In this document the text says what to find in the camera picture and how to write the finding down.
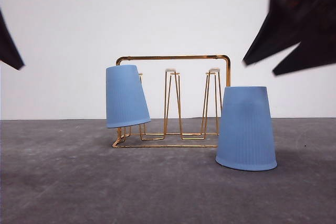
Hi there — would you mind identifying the blue ribbed cup on rack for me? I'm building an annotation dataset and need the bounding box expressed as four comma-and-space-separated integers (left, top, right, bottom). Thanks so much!
106, 65, 151, 128

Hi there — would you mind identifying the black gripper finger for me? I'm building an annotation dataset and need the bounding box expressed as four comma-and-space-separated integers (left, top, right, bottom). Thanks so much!
272, 41, 336, 76
0, 10, 25, 70
243, 0, 336, 65

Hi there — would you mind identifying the blue ribbed cup on table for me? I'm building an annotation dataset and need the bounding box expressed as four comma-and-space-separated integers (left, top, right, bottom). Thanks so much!
215, 86, 277, 170

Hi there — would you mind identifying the gold wire cup rack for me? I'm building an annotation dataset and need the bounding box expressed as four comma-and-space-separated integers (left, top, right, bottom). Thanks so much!
112, 55, 231, 148

